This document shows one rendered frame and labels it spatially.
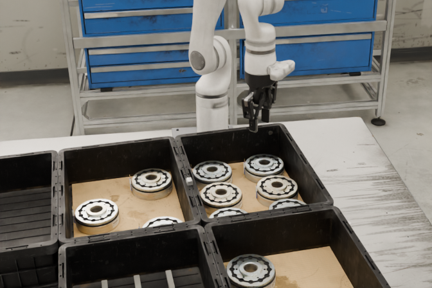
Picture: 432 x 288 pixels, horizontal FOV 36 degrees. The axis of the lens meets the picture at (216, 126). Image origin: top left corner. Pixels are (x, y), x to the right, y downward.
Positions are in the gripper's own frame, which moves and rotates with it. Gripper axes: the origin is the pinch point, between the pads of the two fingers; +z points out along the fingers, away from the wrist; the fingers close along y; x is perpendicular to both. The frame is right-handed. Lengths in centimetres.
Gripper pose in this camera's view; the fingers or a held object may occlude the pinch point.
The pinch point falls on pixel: (260, 121)
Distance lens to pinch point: 166.2
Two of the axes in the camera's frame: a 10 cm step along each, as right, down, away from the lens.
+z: 0.2, 8.8, 4.7
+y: -5.5, 4.0, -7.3
